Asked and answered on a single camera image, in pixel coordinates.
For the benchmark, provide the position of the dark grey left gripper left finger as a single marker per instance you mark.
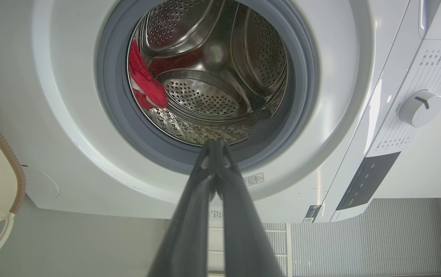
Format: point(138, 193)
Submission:
point(183, 231)

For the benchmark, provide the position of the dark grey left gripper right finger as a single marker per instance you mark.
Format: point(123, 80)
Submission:
point(243, 231)

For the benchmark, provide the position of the red cloth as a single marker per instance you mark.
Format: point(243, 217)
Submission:
point(145, 82)

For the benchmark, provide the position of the stainless steel washing machine drum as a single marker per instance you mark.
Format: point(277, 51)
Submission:
point(220, 73)

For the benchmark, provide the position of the white plastic control dial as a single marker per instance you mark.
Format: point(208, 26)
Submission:
point(420, 108)

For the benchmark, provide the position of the white front-load washing machine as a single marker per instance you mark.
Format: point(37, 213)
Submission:
point(320, 127)

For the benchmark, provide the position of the grey rubber door gasket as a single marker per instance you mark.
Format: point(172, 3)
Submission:
point(112, 96)

